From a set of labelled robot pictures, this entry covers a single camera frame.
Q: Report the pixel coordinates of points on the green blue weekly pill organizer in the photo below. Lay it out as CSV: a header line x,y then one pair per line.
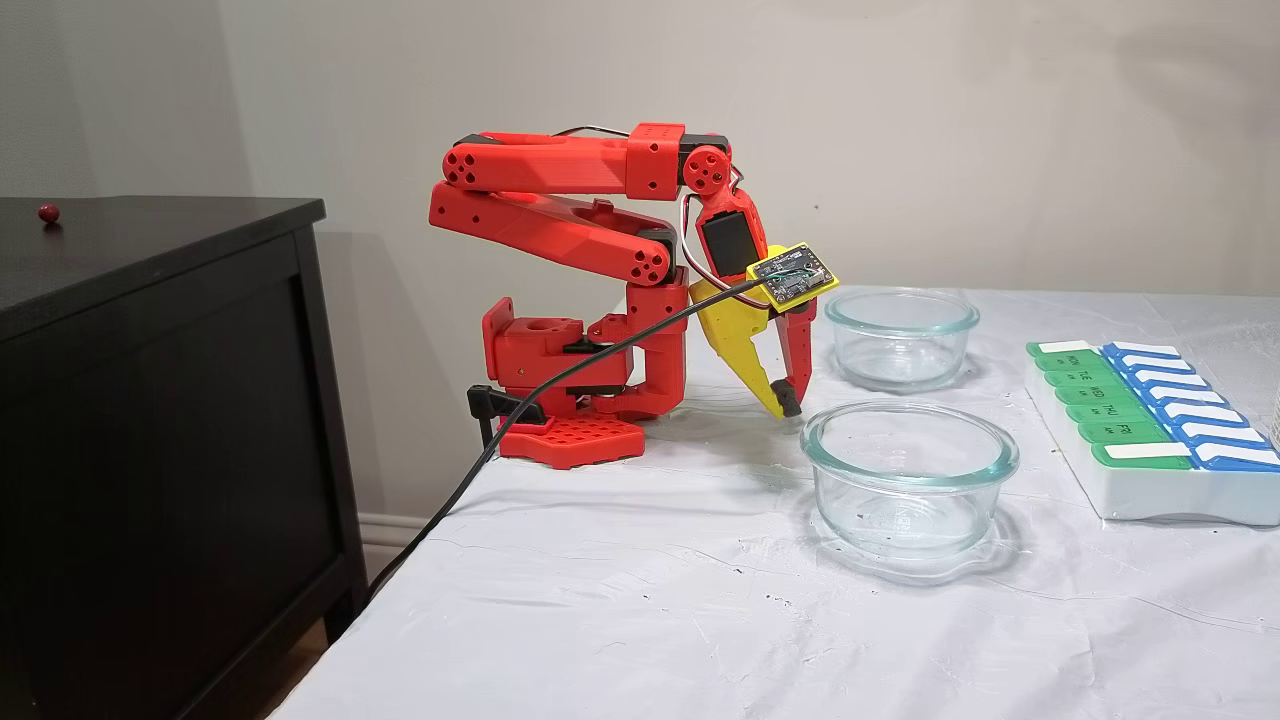
x,y
1130,490

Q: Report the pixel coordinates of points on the round clear glass bowl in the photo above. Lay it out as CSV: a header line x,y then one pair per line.
x,y
850,350
830,500

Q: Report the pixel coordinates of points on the black table clamp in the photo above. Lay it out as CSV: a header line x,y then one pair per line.
x,y
505,405

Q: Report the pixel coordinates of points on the white tablecloth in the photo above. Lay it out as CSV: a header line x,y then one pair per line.
x,y
650,620

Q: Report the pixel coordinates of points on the white baseboard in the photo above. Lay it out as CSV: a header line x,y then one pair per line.
x,y
385,530

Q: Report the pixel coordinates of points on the black wooden cabinet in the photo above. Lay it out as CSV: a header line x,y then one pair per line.
x,y
150,450

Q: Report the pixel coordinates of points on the red round pill ball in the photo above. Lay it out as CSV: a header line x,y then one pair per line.
x,y
49,213

